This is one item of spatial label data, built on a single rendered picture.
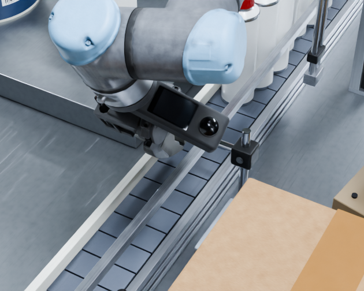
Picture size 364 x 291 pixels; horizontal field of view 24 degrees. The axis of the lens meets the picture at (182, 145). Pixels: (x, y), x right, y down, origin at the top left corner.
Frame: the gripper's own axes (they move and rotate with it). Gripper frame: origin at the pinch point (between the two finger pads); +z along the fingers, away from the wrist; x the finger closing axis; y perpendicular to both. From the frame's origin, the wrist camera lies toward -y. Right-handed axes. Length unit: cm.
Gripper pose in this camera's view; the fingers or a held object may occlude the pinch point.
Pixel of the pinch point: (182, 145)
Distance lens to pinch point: 115.3
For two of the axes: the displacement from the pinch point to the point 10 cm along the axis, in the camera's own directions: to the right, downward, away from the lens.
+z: 2.4, 3.5, 9.0
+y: -8.7, -3.3, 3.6
